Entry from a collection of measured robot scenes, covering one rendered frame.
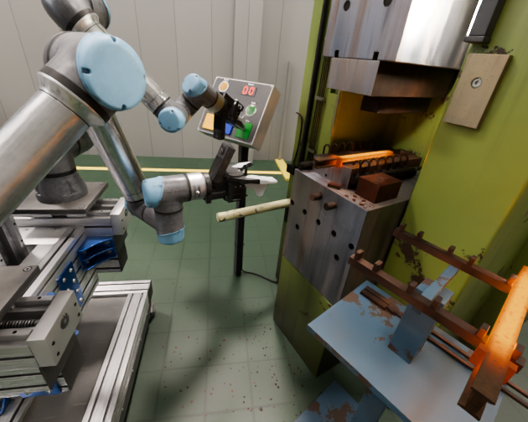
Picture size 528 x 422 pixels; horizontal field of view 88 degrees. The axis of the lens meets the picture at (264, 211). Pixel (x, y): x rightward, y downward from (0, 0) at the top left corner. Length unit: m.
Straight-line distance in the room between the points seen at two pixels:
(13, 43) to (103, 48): 3.78
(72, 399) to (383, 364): 1.04
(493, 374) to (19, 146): 0.75
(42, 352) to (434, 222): 1.08
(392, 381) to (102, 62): 0.86
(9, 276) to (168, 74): 3.24
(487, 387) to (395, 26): 0.81
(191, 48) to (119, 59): 3.22
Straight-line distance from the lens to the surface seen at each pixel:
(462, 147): 0.96
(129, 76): 0.58
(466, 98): 0.94
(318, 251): 1.12
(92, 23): 0.99
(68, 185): 1.13
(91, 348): 1.43
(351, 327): 0.85
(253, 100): 1.32
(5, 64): 4.41
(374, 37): 0.98
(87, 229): 1.17
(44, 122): 0.56
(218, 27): 3.78
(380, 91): 0.98
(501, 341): 0.60
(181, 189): 0.73
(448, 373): 0.89
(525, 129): 0.92
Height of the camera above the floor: 1.30
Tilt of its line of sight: 29 degrees down
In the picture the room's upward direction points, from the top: 6 degrees clockwise
